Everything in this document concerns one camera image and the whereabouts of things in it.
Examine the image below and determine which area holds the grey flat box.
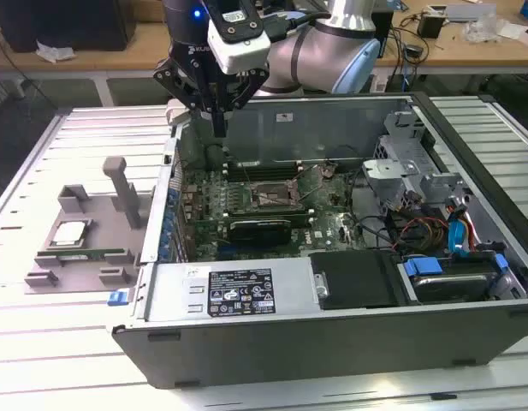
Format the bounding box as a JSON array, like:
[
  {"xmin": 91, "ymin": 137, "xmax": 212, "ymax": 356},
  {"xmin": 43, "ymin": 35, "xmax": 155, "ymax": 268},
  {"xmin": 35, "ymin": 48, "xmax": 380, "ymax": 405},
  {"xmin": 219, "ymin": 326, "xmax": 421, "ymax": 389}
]
[{"xmin": 428, "ymin": 3, "xmax": 498, "ymax": 22}]

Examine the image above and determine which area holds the black cylinder component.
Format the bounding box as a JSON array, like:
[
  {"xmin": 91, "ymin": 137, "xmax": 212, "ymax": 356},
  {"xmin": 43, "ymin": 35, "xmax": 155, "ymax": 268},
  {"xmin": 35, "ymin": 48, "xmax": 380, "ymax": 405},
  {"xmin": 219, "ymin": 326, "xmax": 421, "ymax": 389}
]
[{"xmin": 205, "ymin": 144, "xmax": 225, "ymax": 171}]

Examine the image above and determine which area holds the black camera cable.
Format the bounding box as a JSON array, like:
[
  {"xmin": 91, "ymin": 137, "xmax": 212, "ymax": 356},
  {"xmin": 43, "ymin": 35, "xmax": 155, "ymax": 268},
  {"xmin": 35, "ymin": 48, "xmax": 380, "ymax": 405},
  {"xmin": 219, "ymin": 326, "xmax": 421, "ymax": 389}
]
[{"xmin": 265, "ymin": 10, "xmax": 333, "ymax": 43}]

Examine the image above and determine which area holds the silver topped CPU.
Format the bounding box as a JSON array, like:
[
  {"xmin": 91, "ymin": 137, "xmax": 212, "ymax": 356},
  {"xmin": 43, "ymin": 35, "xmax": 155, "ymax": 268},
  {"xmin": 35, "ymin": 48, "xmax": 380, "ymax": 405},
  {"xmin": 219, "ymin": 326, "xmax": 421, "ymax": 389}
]
[{"xmin": 49, "ymin": 221, "xmax": 88, "ymax": 250}]

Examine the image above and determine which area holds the thin wire locking lever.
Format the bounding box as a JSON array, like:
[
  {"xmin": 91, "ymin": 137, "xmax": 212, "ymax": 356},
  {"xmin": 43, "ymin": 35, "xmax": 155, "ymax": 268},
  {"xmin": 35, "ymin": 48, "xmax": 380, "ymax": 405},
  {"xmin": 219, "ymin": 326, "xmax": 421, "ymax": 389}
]
[{"xmin": 240, "ymin": 162, "xmax": 260, "ymax": 203}]

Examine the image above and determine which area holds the grey parts rack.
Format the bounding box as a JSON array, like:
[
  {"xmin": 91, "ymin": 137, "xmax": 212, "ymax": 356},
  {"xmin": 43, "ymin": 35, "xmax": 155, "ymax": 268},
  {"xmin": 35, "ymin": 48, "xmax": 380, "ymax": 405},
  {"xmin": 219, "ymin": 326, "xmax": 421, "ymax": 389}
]
[{"xmin": 23, "ymin": 156, "xmax": 156, "ymax": 296}]

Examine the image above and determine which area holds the black drive unit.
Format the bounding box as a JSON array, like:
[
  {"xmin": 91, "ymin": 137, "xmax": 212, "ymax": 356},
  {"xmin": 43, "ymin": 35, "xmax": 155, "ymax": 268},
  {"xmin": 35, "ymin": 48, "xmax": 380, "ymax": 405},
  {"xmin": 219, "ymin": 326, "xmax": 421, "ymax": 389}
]
[{"xmin": 308, "ymin": 250, "xmax": 408, "ymax": 312}]

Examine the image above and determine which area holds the white flat packet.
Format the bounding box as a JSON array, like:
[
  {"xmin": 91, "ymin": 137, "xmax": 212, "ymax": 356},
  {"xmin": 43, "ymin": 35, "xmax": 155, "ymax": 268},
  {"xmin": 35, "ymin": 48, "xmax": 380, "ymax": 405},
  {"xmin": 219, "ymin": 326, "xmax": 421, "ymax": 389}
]
[{"xmin": 498, "ymin": 21, "xmax": 528, "ymax": 48}]

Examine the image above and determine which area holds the long wooden desk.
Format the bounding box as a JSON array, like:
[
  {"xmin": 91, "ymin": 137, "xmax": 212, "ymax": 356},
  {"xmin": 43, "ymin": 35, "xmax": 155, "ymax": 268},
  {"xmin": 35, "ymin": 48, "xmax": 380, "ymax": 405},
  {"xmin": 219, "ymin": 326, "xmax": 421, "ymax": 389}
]
[{"xmin": 0, "ymin": 0, "xmax": 528, "ymax": 80}]

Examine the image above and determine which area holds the orange flat wire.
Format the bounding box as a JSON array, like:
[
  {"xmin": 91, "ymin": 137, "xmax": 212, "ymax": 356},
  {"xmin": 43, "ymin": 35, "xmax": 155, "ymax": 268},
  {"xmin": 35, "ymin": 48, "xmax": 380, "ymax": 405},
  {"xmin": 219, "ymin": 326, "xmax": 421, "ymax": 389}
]
[{"xmin": 462, "ymin": 209, "xmax": 483, "ymax": 253}]

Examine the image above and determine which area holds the black upright box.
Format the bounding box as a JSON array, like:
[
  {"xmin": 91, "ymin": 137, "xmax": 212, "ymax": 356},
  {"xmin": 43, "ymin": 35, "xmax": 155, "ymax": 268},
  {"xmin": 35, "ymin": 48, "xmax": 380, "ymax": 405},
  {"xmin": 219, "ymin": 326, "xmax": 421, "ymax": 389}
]
[{"xmin": 377, "ymin": 10, "xmax": 395, "ymax": 59}]

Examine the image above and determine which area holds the black RAM slot bank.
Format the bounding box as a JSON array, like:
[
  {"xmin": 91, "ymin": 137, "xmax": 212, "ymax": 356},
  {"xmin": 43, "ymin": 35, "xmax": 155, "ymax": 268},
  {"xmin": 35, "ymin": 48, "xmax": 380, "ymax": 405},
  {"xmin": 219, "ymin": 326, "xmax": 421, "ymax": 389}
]
[
  {"xmin": 224, "ymin": 160, "xmax": 306, "ymax": 181},
  {"xmin": 223, "ymin": 207, "xmax": 316, "ymax": 224}
]

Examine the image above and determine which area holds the CPU socket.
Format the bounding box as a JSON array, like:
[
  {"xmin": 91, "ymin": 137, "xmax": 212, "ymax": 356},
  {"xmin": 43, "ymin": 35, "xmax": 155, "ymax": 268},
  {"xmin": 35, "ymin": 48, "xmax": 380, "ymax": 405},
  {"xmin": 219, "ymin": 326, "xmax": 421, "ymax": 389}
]
[{"xmin": 246, "ymin": 177, "xmax": 303, "ymax": 211}]

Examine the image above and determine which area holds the crumpled white plastic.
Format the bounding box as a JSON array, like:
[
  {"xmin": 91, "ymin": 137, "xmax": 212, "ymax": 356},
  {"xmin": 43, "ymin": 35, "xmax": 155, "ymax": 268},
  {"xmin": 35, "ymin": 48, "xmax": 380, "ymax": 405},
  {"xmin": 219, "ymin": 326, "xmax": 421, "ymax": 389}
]
[{"xmin": 35, "ymin": 40, "xmax": 76, "ymax": 64}]

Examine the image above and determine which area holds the green motherboard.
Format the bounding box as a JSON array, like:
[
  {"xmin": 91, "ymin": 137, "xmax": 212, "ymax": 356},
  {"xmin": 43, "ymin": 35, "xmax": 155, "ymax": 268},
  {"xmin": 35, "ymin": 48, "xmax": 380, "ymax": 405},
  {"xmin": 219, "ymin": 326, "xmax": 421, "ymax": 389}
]
[{"xmin": 177, "ymin": 164, "xmax": 363, "ymax": 262}]

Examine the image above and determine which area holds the black computer tower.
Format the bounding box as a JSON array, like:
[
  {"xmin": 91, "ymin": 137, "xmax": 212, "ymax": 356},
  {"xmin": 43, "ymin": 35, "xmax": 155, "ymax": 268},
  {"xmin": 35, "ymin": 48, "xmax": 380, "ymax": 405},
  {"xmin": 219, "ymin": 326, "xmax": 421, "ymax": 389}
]
[{"xmin": 0, "ymin": 0, "xmax": 136, "ymax": 52}]

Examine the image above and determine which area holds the open black PC case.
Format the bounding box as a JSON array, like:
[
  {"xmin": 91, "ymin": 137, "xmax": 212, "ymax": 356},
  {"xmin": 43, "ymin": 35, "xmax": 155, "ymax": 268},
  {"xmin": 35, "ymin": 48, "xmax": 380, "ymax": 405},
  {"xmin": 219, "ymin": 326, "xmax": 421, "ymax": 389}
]
[{"xmin": 111, "ymin": 90, "xmax": 528, "ymax": 390}]

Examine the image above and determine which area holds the blue data wire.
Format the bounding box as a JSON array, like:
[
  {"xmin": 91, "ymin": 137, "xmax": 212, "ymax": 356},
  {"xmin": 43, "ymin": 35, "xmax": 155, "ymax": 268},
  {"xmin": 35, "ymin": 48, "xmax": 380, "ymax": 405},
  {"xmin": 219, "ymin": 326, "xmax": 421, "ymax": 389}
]
[{"xmin": 447, "ymin": 196, "xmax": 474, "ymax": 258}]

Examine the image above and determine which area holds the silver metal drive cage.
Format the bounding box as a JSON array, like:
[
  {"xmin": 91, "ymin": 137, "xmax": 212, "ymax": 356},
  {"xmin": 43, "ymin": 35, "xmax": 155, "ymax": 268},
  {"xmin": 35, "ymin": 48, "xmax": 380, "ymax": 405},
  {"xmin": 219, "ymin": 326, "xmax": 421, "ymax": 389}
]
[{"xmin": 361, "ymin": 110, "xmax": 466, "ymax": 211}]

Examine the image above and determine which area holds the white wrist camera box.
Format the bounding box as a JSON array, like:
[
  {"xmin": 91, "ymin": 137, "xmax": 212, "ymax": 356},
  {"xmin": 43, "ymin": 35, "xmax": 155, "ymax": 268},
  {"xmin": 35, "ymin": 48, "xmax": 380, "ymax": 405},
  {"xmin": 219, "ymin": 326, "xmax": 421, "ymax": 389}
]
[{"xmin": 203, "ymin": 0, "xmax": 272, "ymax": 74}]

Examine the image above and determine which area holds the black graphics card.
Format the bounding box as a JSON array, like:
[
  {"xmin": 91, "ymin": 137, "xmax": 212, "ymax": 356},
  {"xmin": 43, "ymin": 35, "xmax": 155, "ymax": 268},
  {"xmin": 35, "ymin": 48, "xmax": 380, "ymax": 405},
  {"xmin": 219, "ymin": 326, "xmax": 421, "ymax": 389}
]
[{"xmin": 227, "ymin": 217, "xmax": 293, "ymax": 247}]

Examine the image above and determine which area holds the silver power supply unit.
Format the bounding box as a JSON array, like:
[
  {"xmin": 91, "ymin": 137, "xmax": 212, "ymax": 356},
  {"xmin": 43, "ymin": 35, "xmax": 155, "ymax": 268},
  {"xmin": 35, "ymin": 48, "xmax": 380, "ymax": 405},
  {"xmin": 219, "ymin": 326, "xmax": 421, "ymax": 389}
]
[{"xmin": 143, "ymin": 256, "xmax": 320, "ymax": 323}]

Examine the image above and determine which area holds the clear plastic bag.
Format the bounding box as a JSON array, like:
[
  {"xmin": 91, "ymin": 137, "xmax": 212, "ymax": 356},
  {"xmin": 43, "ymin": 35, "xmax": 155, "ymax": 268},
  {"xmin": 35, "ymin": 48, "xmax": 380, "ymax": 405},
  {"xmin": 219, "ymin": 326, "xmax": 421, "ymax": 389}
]
[{"xmin": 462, "ymin": 12, "xmax": 502, "ymax": 44}]

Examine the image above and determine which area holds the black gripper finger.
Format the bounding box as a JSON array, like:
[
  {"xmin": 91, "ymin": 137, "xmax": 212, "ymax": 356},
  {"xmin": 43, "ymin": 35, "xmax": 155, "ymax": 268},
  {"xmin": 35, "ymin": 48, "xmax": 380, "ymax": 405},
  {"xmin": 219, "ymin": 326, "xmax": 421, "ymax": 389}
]
[
  {"xmin": 153, "ymin": 58, "xmax": 221, "ymax": 138},
  {"xmin": 219, "ymin": 70, "xmax": 270, "ymax": 138}
]

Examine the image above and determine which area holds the red yellow wire bundle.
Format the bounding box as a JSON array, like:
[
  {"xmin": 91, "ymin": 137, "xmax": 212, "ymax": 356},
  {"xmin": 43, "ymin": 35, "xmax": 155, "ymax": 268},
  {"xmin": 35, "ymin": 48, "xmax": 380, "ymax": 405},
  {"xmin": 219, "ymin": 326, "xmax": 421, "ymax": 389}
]
[{"xmin": 391, "ymin": 213, "xmax": 451, "ymax": 253}]

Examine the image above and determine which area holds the pale case release handle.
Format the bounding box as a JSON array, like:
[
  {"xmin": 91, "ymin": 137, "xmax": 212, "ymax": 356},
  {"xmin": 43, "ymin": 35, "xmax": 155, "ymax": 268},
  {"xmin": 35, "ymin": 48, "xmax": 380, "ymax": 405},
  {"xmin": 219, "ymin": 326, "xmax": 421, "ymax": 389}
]
[{"xmin": 166, "ymin": 98, "xmax": 191, "ymax": 126}]

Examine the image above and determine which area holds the hard disk in blue carrier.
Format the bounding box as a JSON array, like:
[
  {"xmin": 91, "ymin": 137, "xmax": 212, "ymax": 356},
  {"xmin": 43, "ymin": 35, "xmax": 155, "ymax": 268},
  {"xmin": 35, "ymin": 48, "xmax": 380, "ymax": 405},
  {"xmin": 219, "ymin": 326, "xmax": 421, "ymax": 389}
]
[{"xmin": 395, "ymin": 252, "xmax": 511, "ymax": 305}]

